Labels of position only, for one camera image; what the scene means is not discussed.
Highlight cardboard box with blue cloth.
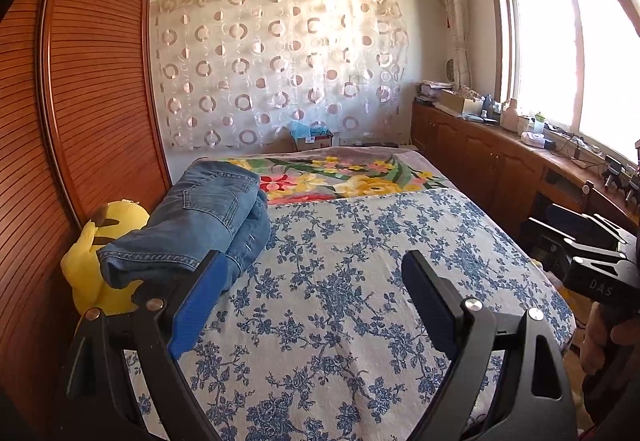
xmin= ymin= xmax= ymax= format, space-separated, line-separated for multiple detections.
xmin=291 ymin=123 xmax=335 ymax=152

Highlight dark blue jeans pants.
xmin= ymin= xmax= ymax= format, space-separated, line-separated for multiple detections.
xmin=220 ymin=191 xmax=273 ymax=284

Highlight tangle of black cables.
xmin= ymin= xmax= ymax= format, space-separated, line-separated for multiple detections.
xmin=550 ymin=128 xmax=601 ymax=166

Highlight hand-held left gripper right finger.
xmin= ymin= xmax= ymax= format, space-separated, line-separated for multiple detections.
xmin=401 ymin=250 xmax=578 ymax=441

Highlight long wooden sideboard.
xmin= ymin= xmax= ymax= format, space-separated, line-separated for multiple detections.
xmin=411 ymin=101 xmax=640 ymax=242

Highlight beige plastic jug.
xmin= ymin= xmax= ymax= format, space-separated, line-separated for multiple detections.
xmin=501 ymin=98 xmax=521 ymax=132

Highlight yellow plush toy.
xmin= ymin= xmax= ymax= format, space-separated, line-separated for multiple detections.
xmin=61 ymin=200 xmax=151 ymax=317

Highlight light blue jeans pants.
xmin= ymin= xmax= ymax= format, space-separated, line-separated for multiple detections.
xmin=97 ymin=161 xmax=268 ymax=289

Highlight blue floral bedsheet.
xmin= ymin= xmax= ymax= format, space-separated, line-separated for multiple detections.
xmin=125 ymin=188 xmax=576 ymax=441

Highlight wood-framed window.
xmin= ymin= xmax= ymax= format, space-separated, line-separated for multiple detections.
xmin=485 ymin=0 xmax=640 ymax=172

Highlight stack of papers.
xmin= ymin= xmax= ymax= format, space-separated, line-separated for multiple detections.
xmin=415 ymin=81 xmax=453 ymax=102

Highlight open cardboard box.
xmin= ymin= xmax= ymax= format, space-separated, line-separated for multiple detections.
xmin=439 ymin=90 xmax=483 ymax=116

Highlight colourful floral blanket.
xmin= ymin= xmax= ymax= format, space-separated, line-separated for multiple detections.
xmin=215 ymin=146 xmax=448 ymax=206

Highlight brown slatted wooden wardrobe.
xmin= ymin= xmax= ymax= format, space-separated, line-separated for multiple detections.
xmin=0 ymin=0 xmax=173 ymax=422

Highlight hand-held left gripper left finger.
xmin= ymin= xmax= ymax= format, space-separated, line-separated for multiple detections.
xmin=52 ymin=248 xmax=237 ymax=441

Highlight sheer circle-patterned curtain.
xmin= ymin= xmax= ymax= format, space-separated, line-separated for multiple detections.
xmin=150 ymin=0 xmax=408 ymax=152

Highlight person's right hand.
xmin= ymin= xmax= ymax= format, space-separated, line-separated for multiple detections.
xmin=582 ymin=303 xmax=640 ymax=372

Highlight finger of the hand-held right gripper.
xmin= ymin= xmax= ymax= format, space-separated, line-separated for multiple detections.
xmin=520 ymin=217 xmax=586 ymax=272
xmin=575 ymin=213 xmax=638 ymax=247

